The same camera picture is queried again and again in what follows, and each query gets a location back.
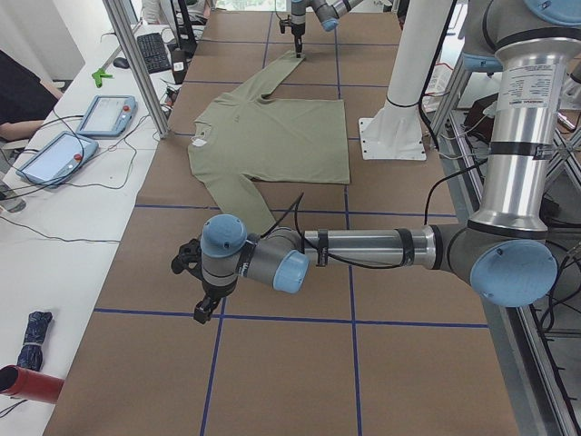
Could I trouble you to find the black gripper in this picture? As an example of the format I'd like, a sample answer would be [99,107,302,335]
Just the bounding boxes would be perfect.
[279,15,305,58]
[171,239,227,323]

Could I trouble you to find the olive green long-sleeve shirt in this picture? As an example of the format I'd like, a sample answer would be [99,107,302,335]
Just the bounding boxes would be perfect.
[188,51,350,233]

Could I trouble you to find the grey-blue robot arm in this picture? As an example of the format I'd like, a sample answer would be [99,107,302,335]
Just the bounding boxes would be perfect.
[171,1,580,322]
[279,0,362,58]

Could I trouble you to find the white paper hang tag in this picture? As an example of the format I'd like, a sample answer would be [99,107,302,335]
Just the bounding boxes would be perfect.
[192,138,207,147]

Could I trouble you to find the black computer keyboard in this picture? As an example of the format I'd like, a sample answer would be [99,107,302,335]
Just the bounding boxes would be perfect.
[136,33,172,74]

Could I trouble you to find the black computer mouse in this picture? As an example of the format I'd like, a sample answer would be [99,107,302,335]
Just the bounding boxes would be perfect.
[113,57,130,69]

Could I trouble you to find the red cylinder tube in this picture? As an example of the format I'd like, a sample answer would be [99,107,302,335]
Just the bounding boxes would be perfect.
[1,365,64,404]

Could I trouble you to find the green plastic tool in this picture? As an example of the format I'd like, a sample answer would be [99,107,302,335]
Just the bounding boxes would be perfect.
[92,68,113,88]

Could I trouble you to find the far blue teach pendant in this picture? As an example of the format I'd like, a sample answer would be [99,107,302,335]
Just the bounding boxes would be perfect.
[76,95,137,138]

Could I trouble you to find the blue teach pendant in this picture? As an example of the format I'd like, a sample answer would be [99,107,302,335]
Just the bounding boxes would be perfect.
[16,132,98,187]
[76,95,137,138]

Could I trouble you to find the near blue teach pendant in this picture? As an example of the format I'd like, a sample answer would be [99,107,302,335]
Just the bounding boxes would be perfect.
[16,132,98,187]

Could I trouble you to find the seated person at desk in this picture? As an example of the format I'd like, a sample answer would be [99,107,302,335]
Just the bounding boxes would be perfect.
[1,51,63,142]

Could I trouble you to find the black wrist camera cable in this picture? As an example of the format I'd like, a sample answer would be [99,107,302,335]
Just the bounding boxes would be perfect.
[261,190,437,270]

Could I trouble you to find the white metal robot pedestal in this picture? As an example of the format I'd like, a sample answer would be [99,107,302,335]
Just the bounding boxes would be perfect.
[359,0,456,161]

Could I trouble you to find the aluminium frame post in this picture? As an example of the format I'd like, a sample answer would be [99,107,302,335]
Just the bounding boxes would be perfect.
[103,0,170,139]

